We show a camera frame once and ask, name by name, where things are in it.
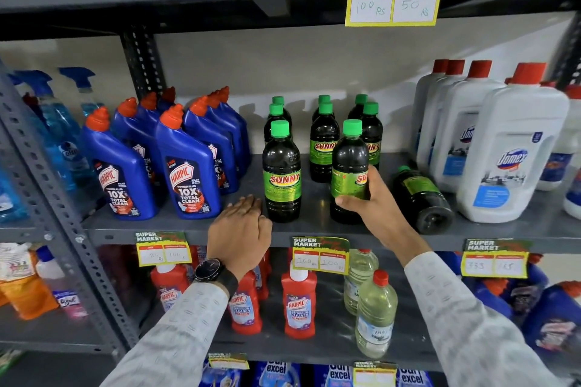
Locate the person's right hand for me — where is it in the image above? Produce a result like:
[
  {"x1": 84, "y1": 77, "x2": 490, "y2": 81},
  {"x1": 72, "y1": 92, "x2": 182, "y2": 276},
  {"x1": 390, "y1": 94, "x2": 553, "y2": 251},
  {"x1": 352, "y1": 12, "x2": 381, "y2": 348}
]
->
[{"x1": 335, "y1": 164, "x2": 432, "y2": 268}]

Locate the person's left hand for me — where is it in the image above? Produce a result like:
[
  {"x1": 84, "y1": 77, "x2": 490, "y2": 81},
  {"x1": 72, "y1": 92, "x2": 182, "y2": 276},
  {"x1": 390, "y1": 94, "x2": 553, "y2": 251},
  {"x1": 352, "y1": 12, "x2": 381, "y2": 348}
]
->
[{"x1": 206, "y1": 195, "x2": 273, "y2": 283}]

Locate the dark liquid bottle green cap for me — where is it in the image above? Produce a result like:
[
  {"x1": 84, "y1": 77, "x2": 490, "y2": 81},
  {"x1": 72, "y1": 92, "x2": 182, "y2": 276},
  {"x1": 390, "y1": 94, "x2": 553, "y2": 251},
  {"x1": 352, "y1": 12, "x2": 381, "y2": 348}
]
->
[{"x1": 330, "y1": 119, "x2": 371, "y2": 225}]

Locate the person's left forearm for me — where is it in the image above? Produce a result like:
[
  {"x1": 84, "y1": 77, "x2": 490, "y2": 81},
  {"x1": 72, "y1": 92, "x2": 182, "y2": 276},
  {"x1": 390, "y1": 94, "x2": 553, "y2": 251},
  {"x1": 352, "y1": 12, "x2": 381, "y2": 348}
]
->
[{"x1": 100, "y1": 280, "x2": 230, "y2": 387}]

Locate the person's right forearm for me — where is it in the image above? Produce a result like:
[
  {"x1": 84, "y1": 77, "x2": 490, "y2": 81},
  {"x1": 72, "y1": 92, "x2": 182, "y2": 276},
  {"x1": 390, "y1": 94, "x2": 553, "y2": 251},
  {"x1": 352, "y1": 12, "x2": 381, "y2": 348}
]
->
[{"x1": 403, "y1": 251, "x2": 565, "y2": 387}]

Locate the group of dark green-capped bottles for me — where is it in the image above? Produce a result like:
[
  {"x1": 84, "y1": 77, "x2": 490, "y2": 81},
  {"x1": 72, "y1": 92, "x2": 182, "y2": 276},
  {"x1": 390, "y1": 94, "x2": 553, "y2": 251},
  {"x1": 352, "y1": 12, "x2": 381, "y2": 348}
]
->
[{"x1": 262, "y1": 94, "x2": 455, "y2": 236}]

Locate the small yellow green price tag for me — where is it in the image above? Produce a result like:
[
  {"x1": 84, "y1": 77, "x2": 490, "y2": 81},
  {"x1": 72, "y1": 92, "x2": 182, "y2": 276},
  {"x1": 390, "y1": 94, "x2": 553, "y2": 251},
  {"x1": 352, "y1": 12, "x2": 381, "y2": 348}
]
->
[
  {"x1": 460, "y1": 238, "x2": 533, "y2": 279},
  {"x1": 353, "y1": 361, "x2": 398, "y2": 387},
  {"x1": 134, "y1": 231, "x2": 193, "y2": 268},
  {"x1": 207, "y1": 352, "x2": 251, "y2": 371},
  {"x1": 291, "y1": 236, "x2": 350, "y2": 276}
]

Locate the red bathroom cleaner bottle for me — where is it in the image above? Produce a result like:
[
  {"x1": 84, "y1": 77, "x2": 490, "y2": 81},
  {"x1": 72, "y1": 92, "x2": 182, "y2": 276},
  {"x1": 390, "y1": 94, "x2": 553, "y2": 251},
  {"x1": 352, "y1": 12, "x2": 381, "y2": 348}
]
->
[
  {"x1": 150, "y1": 263, "x2": 191, "y2": 313},
  {"x1": 281, "y1": 260, "x2": 318, "y2": 340},
  {"x1": 253, "y1": 248, "x2": 273, "y2": 301},
  {"x1": 228, "y1": 271, "x2": 263, "y2": 336}
]

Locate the row of blue cleaner bottles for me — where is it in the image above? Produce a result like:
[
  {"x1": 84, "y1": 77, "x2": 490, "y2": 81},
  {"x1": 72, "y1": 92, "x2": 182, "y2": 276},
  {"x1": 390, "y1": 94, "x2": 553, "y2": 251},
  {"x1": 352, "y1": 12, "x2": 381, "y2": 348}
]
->
[{"x1": 81, "y1": 86, "x2": 252, "y2": 221}]

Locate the clear pale liquid bottle red cap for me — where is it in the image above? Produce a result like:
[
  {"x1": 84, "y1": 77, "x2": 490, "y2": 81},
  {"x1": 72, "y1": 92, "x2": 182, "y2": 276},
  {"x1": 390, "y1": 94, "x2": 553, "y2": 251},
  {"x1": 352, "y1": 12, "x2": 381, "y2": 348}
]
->
[
  {"x1": 355, "y1": 269, "x2": 399, "y2": 359},
  {"x1": 343, "y1": 248, "x2": 380, "y2": 316}
]

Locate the black wristwatch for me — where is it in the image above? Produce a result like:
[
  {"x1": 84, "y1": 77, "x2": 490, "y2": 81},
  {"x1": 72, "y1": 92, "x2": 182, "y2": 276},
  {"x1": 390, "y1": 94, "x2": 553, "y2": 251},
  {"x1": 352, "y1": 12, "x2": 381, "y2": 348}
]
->
[{"x1": 193, "y1": 258, "x2": 239, "y2": 299}]

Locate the row of white red-capped bottles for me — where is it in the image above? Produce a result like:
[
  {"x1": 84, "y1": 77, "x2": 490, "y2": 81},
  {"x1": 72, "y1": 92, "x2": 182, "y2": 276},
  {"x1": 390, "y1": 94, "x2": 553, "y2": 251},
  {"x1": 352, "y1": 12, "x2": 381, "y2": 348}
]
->
[{"x1": 411, "y1": 59, "x2": 581, "y2": 224}]

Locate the blue detergent packet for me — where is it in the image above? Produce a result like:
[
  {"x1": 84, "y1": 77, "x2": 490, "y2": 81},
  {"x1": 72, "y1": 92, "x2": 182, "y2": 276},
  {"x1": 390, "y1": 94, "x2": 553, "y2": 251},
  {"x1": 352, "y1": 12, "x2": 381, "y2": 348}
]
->
[
  {"x1": 312, "y1": 363, "x2": 355, "y2": 387},
  {"x1": 397, "y1": 368, "x2": 435, "y2": 387},
  {"x1": 199, "y1": 362, "x2": 242, "y2": 387},
  {"x1": 251, "y1": 360, "x2": 303, "y2": 387}
]

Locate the blue bottle orange cap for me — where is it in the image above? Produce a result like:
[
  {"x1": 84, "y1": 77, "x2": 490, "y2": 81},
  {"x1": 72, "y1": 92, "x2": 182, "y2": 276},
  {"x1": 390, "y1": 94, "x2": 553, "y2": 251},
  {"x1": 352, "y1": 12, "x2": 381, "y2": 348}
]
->
[
  {"x1": 521, "y1": 281, "x2": 581, "y2": 358},
  {"x1": 463, "y1": 253, "x2": 550, "y2": 324}
]

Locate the pink liquid bottle blue cap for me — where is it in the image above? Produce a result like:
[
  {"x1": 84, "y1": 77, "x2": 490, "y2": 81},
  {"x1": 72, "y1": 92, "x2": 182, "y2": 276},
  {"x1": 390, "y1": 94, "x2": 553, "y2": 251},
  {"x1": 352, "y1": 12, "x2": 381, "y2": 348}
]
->
[{"x1": 35, "y1": 246, "x2": 90, "y2": 320}]

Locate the blue glass cleaner spray bottle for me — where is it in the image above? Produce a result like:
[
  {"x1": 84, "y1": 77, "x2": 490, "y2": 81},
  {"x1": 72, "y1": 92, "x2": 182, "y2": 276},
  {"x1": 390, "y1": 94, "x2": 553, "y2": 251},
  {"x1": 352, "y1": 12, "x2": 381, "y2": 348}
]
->
[
  {"x1": 0, "y1": 164, "x2": 29, "y2": 224},
  {"x1": 58, "y1": 67, "x2": 106, "y2": 120},
  {"x1": 13, "y1": 70, "x2": 94, "y2": 201}
]

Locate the orange refill pouch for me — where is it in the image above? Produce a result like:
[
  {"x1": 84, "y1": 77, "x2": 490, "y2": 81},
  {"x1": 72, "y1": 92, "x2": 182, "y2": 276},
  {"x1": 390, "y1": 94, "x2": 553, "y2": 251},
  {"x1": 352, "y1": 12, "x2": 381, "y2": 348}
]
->
[{"x1": 0, "y1": 251, "x2": 60, "y2": 321}]

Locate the white printed packet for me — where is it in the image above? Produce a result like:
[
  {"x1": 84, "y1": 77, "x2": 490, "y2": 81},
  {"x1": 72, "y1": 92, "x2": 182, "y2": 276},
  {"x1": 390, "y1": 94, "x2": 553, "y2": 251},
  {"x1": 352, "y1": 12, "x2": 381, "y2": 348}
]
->
[{"x1": 0, "y1": 243, "x2": 33, "y2": 284}]

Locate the green packet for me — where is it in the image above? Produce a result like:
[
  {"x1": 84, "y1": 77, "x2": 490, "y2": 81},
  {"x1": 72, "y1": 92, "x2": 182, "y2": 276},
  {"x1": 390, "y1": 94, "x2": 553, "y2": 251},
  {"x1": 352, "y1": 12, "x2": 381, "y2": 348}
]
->
[{"x1": 0, "y1": 348, "x2": 24, "y2": 375}]

